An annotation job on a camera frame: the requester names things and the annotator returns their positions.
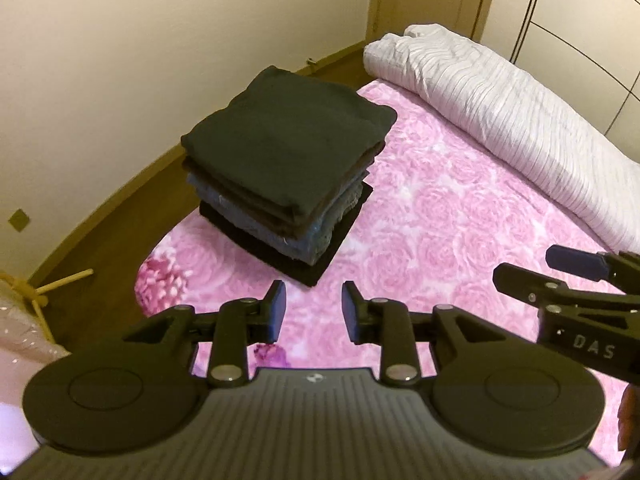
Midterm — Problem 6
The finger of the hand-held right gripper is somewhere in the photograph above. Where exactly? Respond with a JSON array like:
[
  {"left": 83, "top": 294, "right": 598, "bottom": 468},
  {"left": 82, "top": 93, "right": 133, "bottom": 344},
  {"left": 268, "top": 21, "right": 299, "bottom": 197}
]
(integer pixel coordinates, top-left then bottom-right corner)
[
  {"left": 492, "top": 261, "right": 640, "bottom": 311},
  {"left": 545, "top": 244, "right": 640, "bottom": 293}
]

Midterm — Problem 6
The striped white duvet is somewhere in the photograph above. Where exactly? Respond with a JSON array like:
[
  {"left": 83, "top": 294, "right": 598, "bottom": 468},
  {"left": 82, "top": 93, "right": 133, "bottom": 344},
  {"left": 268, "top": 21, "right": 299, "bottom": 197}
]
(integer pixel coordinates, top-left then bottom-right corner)
[{"left": 362, "top": 23, "right": 640, "bottom": 253}]

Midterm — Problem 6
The dark brown folded garment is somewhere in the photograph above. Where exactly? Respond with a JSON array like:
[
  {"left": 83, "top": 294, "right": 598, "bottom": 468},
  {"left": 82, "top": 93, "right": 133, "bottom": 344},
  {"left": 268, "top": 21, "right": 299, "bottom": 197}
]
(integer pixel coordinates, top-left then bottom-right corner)
[{"left": 181, "top": 152, "right": 373, "bottom": 231}]

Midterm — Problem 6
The wooden stand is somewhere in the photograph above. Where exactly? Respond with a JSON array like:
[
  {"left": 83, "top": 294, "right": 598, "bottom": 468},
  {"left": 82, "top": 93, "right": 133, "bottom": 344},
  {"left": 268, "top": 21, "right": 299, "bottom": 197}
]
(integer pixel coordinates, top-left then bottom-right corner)
[{"left": 0, "top": 268, "right": 94, "bottom": 343}]

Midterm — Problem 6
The black folded garment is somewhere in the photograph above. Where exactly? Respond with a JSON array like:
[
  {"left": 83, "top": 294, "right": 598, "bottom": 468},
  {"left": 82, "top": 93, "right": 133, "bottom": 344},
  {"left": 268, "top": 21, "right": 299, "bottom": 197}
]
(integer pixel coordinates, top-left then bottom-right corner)
[{"left": 198, "top": 182, "right": 375, "bottom": 288}]

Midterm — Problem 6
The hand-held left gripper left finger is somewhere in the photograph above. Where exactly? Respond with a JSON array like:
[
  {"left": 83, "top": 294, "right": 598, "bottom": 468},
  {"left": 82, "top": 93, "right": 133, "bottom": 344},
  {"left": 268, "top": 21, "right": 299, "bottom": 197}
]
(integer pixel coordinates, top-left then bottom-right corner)
[{"left": 122, "top": 280, "right": 287, "bottom": 388}]

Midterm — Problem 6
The beige wardrobe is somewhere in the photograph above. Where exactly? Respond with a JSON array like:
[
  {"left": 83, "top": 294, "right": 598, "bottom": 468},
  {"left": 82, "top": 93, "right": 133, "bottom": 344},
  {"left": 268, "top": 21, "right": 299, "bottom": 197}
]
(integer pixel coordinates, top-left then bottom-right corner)
[{"left": 480, "top": 0, "right": 640, "bottom": 166}]

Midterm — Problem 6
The pink floral blanket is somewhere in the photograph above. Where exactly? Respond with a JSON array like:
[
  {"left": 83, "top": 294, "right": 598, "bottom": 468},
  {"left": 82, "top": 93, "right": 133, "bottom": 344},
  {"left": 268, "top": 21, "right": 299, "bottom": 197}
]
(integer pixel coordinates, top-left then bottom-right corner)
[{"left": 134, "top": 77, "right": 640, "bottom": 466}]

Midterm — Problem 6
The dark grey t-shirt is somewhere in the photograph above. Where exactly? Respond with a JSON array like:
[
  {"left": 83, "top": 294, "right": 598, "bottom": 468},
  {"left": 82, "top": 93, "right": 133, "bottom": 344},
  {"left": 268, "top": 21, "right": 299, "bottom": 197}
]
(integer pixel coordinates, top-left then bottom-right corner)
[{"left": 180, "top": 65, "right": 397, "bottom": 216}]

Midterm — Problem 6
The blue grey folded garment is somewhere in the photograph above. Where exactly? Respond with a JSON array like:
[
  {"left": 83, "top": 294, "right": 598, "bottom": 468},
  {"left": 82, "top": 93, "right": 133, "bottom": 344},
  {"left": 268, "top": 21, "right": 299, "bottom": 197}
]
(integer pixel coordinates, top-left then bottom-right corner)
[{"left": 186, "top": 172, "right": 365, "bottom": 267}]

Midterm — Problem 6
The pale pink cloth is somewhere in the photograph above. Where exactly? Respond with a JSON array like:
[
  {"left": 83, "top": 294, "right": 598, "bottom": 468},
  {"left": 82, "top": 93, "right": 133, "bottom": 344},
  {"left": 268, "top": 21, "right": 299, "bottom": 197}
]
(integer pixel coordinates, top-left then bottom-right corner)
[{"left": 0, "top": 290, "right": 71, "bottom": 366}]

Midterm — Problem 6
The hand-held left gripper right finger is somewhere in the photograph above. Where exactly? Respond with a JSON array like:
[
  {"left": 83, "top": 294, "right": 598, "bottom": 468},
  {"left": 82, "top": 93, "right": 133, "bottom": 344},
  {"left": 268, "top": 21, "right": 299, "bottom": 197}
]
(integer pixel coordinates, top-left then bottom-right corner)
[{"left": 341, "top": 281, "right": 506, "bottom": 388}]

